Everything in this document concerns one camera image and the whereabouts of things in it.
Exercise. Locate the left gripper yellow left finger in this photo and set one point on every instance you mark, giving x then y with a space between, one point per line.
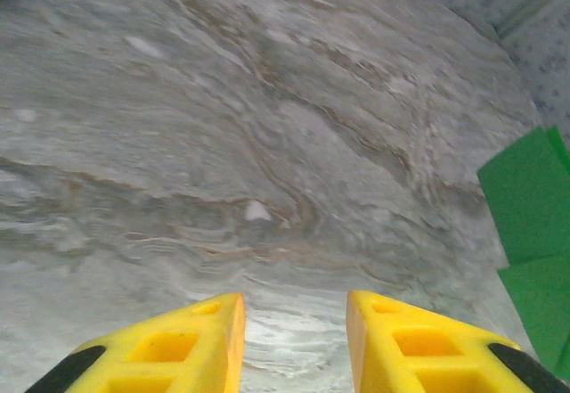
178 353

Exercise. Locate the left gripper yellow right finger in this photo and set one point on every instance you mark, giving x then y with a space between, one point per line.
423 353

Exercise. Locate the green paper sheet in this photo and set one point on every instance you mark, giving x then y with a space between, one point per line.
525 197

